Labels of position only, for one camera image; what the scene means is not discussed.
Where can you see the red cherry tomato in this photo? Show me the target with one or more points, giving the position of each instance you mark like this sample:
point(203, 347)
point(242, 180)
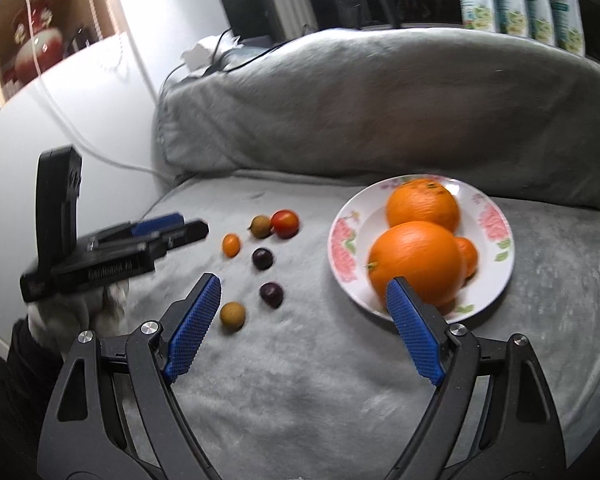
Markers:
point(285, 223)

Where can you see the white power adapter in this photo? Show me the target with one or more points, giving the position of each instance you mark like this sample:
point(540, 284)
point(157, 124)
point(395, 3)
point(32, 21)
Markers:
point(200, 55)

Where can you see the small tangerine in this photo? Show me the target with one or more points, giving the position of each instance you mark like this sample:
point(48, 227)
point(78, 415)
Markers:
point(469, 257)

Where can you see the grey covered cushion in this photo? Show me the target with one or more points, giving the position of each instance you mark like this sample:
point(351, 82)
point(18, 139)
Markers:
point(380, 110)

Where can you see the brown longan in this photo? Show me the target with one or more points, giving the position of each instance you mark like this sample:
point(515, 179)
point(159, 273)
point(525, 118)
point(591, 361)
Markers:
point(232, 316)

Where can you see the floral white plate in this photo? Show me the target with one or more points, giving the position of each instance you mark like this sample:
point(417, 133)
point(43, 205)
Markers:
point(487, 280)

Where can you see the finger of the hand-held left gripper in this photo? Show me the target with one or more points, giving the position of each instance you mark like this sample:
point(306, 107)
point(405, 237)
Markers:
point(157, 222)
point(185, 232)

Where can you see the large smooth orange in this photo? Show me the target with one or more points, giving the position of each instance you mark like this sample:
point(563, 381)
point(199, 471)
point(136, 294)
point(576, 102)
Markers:
point(415, 260)

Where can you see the white window frame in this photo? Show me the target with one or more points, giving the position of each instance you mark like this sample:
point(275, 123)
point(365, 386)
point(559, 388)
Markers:
point(287, 0)

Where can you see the large orange with dark marks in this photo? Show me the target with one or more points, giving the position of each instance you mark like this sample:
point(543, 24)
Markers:
point(420, 205)

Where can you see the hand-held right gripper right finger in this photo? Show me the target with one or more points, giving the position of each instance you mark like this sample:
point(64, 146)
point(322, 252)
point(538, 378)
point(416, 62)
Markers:
point(415, 330)

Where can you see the olive green small fruit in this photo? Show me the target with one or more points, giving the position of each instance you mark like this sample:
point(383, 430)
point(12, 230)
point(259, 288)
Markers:
point(260, 226)

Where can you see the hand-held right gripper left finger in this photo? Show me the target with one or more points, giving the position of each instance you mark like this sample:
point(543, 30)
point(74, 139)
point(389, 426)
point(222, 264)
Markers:
point(192, 327)

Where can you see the orange kumquat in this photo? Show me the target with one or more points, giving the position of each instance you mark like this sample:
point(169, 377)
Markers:
point(231, 244)

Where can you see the red and white vase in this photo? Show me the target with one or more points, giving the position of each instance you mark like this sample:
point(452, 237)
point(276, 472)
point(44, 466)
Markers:
point(40, 45)

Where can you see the dark purple cherry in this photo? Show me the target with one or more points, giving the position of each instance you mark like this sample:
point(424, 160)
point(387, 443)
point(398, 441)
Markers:
point(262, 258)
point(271, 294)

